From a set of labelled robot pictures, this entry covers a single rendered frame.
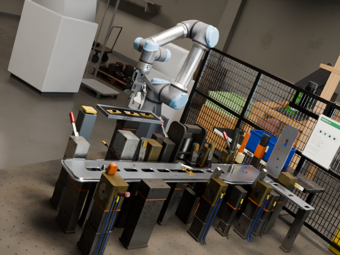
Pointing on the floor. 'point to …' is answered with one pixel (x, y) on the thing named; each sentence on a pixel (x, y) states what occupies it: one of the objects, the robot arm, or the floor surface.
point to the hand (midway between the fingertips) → (134, 104)
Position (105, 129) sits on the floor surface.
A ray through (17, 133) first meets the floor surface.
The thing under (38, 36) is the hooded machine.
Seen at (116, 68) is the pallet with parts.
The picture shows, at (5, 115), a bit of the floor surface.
